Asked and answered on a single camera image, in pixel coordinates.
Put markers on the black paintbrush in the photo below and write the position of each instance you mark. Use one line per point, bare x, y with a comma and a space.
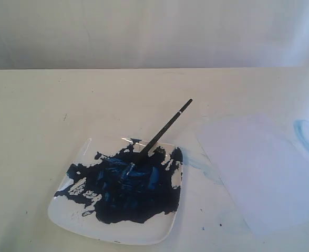
144, 152

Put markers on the white paper sheet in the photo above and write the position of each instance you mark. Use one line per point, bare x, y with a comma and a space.
266, 176

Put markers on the white square paint plate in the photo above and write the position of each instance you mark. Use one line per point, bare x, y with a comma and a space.
101, 197

